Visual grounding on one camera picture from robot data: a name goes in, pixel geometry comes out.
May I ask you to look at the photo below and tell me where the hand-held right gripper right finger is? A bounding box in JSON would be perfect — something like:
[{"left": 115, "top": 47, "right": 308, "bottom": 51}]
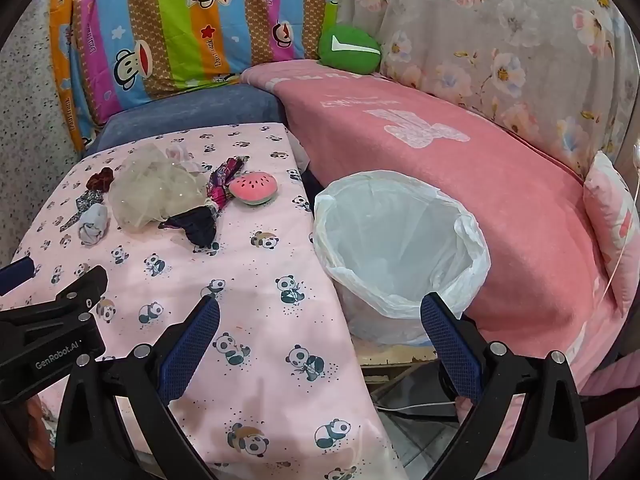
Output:
[{"left": 420, "top": 292, "right": 591, "bottom": 480}]

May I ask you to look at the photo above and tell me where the green round cushion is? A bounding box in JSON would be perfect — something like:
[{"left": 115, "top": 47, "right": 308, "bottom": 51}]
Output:
[{"left": 317, "top": 24, "right": 383, "bottom": 77}]

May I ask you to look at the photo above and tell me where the white cable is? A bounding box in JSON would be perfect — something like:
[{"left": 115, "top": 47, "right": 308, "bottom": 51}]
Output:
[
  {"left": 375, "top": 399, "right": 461, "bottom": 412},
  {"left": 607, "top": 142, "right": 640, "bottom": 286}
]

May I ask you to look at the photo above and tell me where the grey floral blanket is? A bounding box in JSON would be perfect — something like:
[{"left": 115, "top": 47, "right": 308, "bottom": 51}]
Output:
[{"left": 340, "top": 0, "right": 640, "bottom": 181}]

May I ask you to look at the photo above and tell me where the purple patterned wrapper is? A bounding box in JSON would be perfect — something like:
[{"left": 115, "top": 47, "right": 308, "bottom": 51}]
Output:
[{"left": 202, "top": 156, "right": 249, "bottom": 211}]

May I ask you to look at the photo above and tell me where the colourful monkey print pillow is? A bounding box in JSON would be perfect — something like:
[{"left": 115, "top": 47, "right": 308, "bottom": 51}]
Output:
[{"left": 47, "top": 0, "right": 346, "bottom": 153}]

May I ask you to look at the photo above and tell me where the beige mesh cloth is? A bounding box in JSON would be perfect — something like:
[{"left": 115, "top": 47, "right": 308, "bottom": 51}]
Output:
[{"left": 107, "top": 142, "right": 211, "bottom": 233}]

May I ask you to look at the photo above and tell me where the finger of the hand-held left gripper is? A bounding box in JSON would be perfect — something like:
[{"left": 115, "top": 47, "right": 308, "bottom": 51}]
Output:
[
  {"left": 0, "top": 258, "right": 37, "bottom": 297},
  {"left": 50, "top": 265, "right": 109, "bottom": 311}
]

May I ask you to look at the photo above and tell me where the dark red scrunchie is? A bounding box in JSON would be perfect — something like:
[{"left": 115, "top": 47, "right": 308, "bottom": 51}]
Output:
[{"left": 86, "top": 167, "right": 116, "bottom": 192}]

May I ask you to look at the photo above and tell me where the dark patterned cloth strip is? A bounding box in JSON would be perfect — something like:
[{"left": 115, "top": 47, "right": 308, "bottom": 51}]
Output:
[{"left": 60, "top": 191, "right": 103, "bottom": 233}]

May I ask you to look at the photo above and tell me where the blue cushion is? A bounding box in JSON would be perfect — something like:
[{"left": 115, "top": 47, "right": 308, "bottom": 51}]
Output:
[{"left": 82, "top": 82, "right": 288, "bottom": 158}]

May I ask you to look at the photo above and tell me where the pink pillow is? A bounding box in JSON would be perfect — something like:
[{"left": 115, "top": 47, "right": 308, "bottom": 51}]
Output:
[{"left": 582, "top": 150, "right": 640, "bottom": 318}]

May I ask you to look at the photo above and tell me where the watermelon plush toy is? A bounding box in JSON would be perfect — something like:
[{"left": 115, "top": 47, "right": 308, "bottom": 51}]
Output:
[{"left": 229, "top": 171, "right": 280, "bottom": 207}]

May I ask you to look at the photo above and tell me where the grey face mask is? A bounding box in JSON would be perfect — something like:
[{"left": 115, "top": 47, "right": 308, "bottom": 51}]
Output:
[{"left": 77, "top": 206, "right": 111, "bottom": 246}]

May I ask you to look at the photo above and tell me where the dark blue cloth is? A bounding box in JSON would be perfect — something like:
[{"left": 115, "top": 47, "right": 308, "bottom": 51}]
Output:
[{"left": 160, "top": 205, "right": 221, "bottom": 250}]

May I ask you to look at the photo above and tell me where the pink blanket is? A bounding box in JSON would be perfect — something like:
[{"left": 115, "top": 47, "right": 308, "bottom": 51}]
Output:
[{"left": 240, "top": 60, "right": 621, "bottom": 411}]

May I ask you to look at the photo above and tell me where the pink panda print cloth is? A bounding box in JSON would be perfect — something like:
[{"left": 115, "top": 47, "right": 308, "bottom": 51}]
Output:
[{"left": 0, "top": 122, "right": 408, "bottom": 480}]

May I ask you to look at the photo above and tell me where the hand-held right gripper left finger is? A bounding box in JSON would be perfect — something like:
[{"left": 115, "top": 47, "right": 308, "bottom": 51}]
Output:
[{"left": 52, "top": 295, "right": 221, "bottom": 480}]

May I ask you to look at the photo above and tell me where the bin with white plastic bag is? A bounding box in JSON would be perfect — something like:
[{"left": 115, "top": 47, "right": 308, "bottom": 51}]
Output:
[{"left": 312, "top": 170, "right": 492, "bottom": 348}]

